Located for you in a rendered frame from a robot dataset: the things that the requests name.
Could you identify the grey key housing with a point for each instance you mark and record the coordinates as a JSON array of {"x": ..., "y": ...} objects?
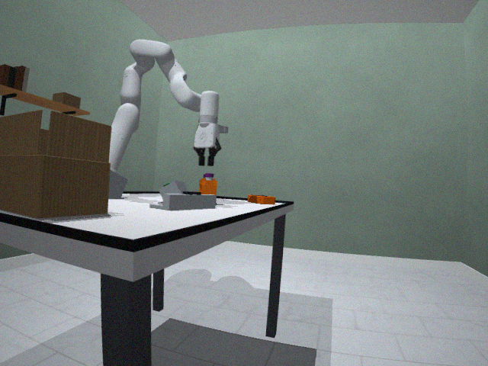
[{"x": 176, "y": 187}]

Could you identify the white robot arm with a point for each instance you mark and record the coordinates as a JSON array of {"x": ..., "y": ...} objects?
[{"x": 127, "y": 118}]

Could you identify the orange digital multimeter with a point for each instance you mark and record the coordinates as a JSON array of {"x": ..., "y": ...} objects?
[{"x": 261, "y": 199}]

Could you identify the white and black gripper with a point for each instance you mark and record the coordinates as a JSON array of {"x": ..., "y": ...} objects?
[{"x": 207, "y": 136}]

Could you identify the brown cardboard box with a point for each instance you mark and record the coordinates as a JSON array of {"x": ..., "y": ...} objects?
[{"x": 72, "y": 179}]

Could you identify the grey rectangular panel with round recesses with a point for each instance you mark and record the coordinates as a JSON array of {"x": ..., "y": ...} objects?
[{"x": 186, "y": 201}]

